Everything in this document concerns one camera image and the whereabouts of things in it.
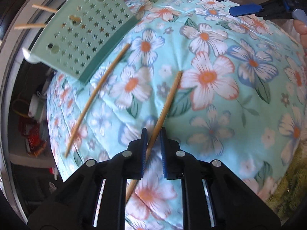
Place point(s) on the green perforated utensil holder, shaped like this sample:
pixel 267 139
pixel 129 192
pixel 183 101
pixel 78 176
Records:
pixel 81 35

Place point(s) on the grey concrete counter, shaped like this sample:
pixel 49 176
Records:
pixel 26 181

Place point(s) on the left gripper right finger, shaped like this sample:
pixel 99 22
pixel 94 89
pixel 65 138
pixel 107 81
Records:
pixel 177 164

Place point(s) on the person right hand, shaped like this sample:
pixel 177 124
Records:
pixel 300 27

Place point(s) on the wooden chopstick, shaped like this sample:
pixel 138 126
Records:
pixel 163 115
pixel 92 97
pixel 30 26
pixel 45 8

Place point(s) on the floral teal quilt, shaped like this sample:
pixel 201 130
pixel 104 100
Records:
pixel 242 96

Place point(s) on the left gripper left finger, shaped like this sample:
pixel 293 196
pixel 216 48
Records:
pixel 113 175

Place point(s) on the red packet box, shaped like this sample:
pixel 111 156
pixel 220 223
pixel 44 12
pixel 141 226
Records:
pixel 35 146

